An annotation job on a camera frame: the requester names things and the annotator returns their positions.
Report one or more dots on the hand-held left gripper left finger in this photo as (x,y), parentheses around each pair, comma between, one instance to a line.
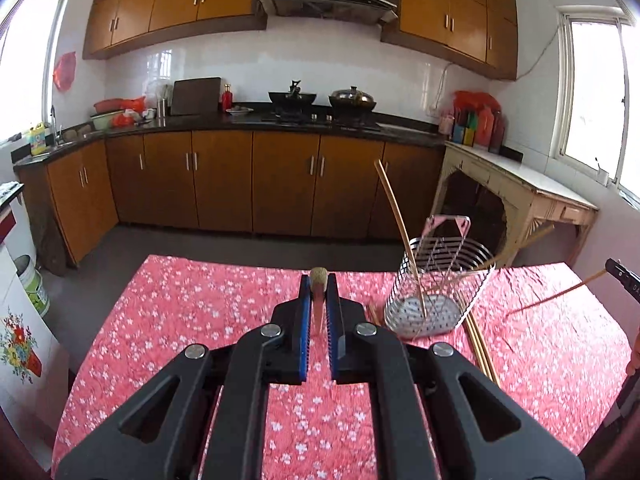
(303,340)

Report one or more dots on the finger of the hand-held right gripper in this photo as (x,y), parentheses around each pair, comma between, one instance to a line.
(624,277)

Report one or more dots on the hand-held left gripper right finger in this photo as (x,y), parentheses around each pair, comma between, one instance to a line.
(334,340)

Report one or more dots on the person's right hand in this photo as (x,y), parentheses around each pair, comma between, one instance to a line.
(634,355)

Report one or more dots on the small white cup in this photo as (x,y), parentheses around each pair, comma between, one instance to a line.
(602,177)

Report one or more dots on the red floral tablecloth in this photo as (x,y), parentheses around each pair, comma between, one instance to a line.
(200,320)

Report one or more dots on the cream side table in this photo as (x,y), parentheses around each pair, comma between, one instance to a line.
(525,175)

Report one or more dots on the brown lower kitchen cabinets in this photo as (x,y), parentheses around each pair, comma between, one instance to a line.
(225,185)

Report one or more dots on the dark sauce bottle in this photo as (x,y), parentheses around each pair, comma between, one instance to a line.
(497,135)

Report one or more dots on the window beside cream table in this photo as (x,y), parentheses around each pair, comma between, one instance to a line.
(595,85)

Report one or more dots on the orange liquid bottle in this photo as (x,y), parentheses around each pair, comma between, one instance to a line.
(483,127)

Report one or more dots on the green yellow packets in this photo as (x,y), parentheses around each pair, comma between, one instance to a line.
(464,132)

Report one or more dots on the gas stove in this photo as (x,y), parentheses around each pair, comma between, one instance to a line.
(320,119)

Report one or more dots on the red plastic bag over bottles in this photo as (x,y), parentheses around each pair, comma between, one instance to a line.
(475,100)

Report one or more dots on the plate with food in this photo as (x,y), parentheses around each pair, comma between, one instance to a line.
(240,109)

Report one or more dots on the black kitchen countertop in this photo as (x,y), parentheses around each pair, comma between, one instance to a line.
(200,122)

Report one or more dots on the black wok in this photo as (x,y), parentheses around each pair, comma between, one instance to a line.
(292,97)

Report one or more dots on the pot with steel lid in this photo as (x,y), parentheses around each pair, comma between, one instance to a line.
(352,97)

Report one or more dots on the small red bottle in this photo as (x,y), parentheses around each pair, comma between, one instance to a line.
(228,97)

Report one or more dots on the dark cutting board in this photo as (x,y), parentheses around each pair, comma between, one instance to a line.
(195,96)

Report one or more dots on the steel cup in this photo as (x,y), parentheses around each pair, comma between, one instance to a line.
(162,107)

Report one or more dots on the white green bucket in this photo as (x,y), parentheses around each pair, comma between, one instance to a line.
(32,287)

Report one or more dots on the white flower print cabinet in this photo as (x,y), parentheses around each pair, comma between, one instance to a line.
(20,340)

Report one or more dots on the red plastic bag beside basins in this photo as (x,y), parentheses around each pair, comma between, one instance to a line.
(122,119)

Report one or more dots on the clear plastic bag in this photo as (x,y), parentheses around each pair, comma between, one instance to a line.
(160,90)

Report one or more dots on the red basin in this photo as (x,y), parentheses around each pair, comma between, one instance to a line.
(112,105)

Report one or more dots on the steel sink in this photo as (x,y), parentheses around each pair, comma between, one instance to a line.
(77,137)

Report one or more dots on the corner brown upper cabinet unit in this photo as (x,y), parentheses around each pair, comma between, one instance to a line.
(450,10)

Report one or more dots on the sink faucet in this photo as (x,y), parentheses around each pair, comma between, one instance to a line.
(54,125)

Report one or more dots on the yellow detergent bottle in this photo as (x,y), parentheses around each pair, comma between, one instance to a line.
(38,141)

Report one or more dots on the wide brown upper cabinet unit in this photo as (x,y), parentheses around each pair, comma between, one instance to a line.
(175,0)

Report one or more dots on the window beside sink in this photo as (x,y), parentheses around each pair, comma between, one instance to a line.
(25,65)

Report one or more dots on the red bag hanging on wall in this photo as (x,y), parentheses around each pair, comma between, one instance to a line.
(65,72)

